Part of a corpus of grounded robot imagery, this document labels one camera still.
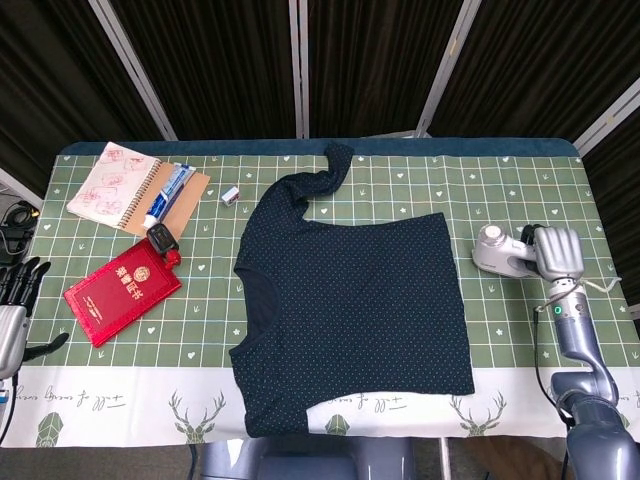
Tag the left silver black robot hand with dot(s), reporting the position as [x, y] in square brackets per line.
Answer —
[10, 335]

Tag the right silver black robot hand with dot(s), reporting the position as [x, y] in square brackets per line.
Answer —
[560, 252]

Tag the white handheld steam iron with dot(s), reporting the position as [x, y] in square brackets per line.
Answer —
[492, 250]

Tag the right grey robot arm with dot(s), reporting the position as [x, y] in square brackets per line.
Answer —
[575, 330]

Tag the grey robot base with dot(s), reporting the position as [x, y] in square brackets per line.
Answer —
[300, 462]

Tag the green grid deer tablecloth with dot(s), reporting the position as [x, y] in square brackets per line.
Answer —
[500, 200]

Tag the black folding screen panel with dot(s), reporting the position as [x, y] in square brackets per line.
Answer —
[620, 175]
[375, 65]
[60, 75]
[540, 65]
[225, 65]

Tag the black floor equipment bundle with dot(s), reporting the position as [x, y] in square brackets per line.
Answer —
[15, 230]

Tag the red certificate book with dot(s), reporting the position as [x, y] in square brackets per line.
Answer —
[120, 290]

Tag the small black device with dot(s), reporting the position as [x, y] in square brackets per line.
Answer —
[161, 239]

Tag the spiral notebook with red drawings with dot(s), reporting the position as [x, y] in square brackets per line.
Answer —
[110, 185]

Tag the small red figurine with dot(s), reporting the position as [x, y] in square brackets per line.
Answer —
[173, 258]

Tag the blue white toothpaste tube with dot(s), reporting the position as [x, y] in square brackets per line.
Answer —
[162, 200]

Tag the dark blue dotted t-shirt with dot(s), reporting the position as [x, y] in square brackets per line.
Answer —
[350, 300]

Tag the brown object under table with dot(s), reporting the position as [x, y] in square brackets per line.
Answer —
[505, 462]

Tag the white table leg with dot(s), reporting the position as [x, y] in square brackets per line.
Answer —
[445, 460]

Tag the small white eraser box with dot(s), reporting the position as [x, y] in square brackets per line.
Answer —
[230, 195]

